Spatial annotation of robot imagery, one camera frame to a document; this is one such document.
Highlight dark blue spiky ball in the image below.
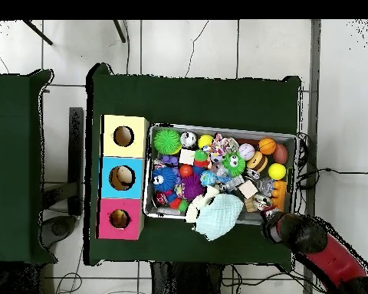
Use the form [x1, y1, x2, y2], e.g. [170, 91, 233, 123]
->
[150, 166, 179, 193]

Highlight dark green side table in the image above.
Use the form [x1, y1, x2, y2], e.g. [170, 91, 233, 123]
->
[0, 69, 56, 264]

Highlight yellow ball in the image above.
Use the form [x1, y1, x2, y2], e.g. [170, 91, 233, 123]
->
[268, 162, 288, 181]
[197, 134, 215, 149]

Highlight black tripod leg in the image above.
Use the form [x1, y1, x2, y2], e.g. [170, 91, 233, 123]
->
[113, 19, 127, 44]
[22, 19, 53, 46]

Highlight white baseball toy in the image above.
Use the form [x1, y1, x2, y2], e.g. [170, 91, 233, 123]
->
[238, 142, 256, 161]

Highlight black flat panel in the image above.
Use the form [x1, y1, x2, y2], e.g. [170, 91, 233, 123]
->
[68, 106, 85, 217]

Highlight wooden box three holes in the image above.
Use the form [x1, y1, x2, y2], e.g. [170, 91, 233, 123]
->
[97, 114, 150, 241]

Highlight shallow wire mesh bin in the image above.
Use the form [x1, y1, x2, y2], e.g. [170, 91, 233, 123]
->
[143, 125, 298, 227]

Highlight small silver can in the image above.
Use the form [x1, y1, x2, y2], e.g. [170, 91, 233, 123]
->
[180, 131, 198, 149]

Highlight plain green spiky ball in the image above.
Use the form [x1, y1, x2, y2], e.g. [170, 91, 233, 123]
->
[153, 128, 182, 156]

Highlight pale yellow cloth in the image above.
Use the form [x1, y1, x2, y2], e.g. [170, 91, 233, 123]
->
[185, 185, 221, 225]

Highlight orange basketball toy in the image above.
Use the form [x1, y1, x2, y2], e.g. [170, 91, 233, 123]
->
[258, 137, 278, 155]

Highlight mint green cloth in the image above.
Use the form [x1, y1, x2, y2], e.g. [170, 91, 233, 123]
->
[194, 193, 245, 242]

